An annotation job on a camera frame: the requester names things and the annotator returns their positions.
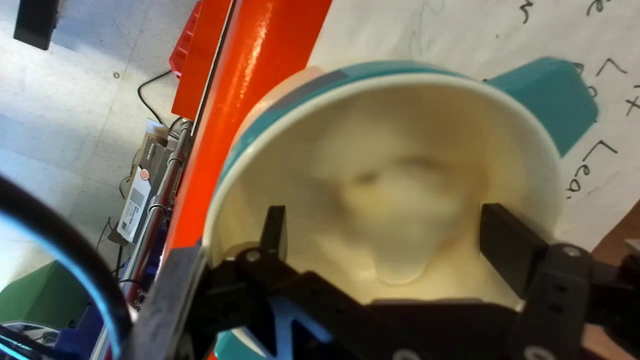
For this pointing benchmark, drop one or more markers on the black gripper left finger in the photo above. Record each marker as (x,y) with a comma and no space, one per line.
(274,233)

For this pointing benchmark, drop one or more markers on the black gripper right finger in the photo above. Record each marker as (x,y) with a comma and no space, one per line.
(512,247)

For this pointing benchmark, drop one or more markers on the white plush doll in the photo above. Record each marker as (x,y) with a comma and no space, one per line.
(400,221)

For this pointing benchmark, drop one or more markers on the white pot with teal rim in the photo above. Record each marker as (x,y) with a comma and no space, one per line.
(321,120)

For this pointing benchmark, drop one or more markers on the white labelled device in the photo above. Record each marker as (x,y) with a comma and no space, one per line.
(132,207)

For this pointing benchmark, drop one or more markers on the orange metal tool chest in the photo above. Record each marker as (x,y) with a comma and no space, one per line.
(252,53)

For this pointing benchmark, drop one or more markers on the white paper sheet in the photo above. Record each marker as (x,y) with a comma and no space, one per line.
(466,33)

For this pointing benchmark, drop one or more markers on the green object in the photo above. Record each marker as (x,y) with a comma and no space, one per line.
(33,300)

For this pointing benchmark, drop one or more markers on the black rectangular object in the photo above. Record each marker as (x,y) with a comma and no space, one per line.
(36,23)

